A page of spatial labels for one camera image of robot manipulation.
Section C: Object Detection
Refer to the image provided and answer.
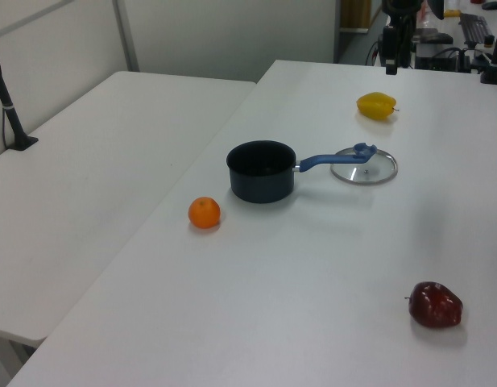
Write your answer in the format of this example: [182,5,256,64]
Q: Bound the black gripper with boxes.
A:
[382,0,421,76]

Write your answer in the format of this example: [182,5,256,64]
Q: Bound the glass lid with blue knob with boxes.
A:
[330,142,399,187]

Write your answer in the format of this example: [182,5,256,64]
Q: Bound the black electronics box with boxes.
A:
[413,43,473,73]

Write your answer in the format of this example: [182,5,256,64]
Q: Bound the wooden cabinet panel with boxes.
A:
[339,0,372,30]

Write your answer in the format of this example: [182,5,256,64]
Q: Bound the yellow starfruit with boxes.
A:
[355,91,400,122]

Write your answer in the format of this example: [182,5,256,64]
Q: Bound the black computer keyboard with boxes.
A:
[458,12,494,47]

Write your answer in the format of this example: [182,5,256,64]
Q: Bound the black stand with round foot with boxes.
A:
[478,22,497,85]

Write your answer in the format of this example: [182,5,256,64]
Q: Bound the orange mandarin fruit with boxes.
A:
[187,196,222,230]

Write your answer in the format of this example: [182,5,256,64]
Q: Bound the dark red apple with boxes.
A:
[404,281,464,329]

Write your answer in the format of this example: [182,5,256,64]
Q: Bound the white side table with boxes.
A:
[0,71,258,348]

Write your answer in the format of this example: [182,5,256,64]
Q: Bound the dark saucepan with blue handle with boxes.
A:
[226,139,372,205]

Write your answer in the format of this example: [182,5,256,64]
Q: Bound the black camera pole with base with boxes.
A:
[0,40,39,152]

